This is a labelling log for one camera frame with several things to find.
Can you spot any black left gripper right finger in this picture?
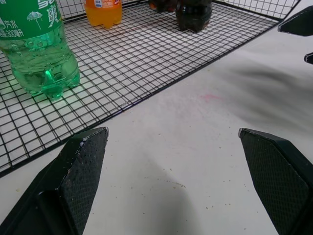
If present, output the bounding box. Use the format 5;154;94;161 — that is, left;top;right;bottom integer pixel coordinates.
238;127;313;235

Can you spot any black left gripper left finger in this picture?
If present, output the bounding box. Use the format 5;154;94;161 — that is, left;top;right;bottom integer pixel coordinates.
0;126;110;235

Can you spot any dark cola bottle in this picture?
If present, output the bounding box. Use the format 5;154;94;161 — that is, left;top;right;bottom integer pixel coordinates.
175;0;213;32
149;0;177;14

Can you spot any green soda bottle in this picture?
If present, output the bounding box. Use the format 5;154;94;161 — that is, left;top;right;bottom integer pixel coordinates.
0;0;81;100

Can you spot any orange soda bottle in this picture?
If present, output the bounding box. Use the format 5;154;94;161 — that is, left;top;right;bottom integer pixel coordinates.
84;0;123;30

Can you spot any black wire mesh rack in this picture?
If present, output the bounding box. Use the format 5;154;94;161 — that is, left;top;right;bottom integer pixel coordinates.
0;0;302;178

